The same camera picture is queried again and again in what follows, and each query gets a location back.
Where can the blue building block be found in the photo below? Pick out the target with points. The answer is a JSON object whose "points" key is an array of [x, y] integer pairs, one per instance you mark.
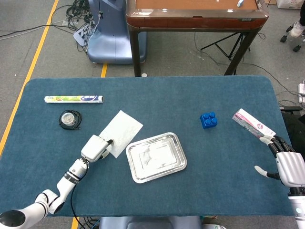
{"points": [[209, 120]]}

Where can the grey blue robot body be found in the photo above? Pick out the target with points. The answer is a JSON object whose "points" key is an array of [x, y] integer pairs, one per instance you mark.
{"points": [[150, 223]]}

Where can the white pink toothpaste box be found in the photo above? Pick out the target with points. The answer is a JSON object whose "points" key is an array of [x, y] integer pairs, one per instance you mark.
{"points": [[252, 122]]}

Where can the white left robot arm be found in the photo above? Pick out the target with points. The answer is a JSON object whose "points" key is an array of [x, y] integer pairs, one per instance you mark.
{"points": [[64, 183]]}

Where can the white paper sheet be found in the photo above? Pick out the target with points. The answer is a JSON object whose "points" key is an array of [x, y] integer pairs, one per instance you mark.
{"points": [[126, 128]]}

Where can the white power strip with plugs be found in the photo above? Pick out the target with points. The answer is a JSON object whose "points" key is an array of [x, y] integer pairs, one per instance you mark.
{"points": [[82, 35]]}

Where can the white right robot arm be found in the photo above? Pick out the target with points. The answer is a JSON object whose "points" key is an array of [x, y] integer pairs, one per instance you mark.
{"points": [[299, 210]]}

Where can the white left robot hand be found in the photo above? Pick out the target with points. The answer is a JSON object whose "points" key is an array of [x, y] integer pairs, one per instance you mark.
{"points": [[94, 150]]}

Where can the cardboard box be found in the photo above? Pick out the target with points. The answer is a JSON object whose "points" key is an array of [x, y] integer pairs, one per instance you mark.
{"points": [[286, 3]]}

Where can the black folding stand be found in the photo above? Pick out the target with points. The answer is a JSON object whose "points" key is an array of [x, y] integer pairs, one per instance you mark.
{"points": [[224, 51]]}

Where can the cling film roll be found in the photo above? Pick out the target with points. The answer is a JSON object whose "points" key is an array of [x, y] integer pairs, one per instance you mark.
{"points": [[74, 99]]}

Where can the person leg with white shoe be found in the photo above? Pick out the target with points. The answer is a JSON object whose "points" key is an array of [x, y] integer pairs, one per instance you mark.
{"points": [[297, 29]]}

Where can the brown wooden table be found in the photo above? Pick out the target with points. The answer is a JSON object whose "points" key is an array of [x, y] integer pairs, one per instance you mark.
{"points": [[195, 20]]}

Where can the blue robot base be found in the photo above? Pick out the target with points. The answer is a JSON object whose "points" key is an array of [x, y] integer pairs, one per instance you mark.
{"points": [[112, 35]]}

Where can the silver metal tray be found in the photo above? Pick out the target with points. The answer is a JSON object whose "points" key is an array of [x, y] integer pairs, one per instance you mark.
{"points": [[156, 157]]}

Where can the teal felt table cover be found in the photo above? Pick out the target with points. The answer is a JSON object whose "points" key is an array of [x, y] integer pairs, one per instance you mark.
{"points": [[166, 102]]}

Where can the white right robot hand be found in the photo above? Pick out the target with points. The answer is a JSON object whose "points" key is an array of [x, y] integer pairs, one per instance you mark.
{"points": [[291, 169]]}

